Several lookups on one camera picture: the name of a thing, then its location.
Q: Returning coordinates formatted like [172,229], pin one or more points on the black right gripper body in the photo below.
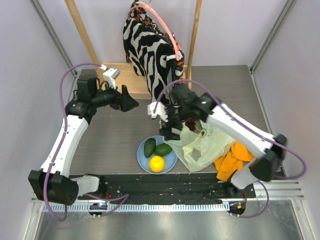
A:
[170,122]

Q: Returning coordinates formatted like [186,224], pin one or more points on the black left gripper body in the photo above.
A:
[107,97]

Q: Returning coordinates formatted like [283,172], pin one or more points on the green fake fruit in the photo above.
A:
[162,150]

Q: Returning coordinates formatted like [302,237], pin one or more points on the green fake avocado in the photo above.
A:
[149,147]

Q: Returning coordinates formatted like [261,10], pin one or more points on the yellow fake orange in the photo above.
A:
[156,164]

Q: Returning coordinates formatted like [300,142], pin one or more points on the pale green plastic bag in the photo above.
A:
[199,148]

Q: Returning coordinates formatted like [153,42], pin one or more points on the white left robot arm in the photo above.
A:
[51,183]

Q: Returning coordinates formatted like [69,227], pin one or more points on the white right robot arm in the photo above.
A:
[268,150]

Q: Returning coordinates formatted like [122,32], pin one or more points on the wooden clothes rack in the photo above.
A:
[140,92]

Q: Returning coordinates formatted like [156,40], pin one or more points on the zebra patterned garment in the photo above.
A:
[152,53]

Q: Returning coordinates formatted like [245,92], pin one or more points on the orange cloth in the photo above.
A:
[234,160]

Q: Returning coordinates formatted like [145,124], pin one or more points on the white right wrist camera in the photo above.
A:
[157,109]

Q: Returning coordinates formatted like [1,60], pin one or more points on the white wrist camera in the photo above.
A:
[110,75]
[157,109]

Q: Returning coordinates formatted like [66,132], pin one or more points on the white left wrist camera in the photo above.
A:
[110,75]

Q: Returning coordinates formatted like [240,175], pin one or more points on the white slotted cable duct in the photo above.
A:
[87,206]

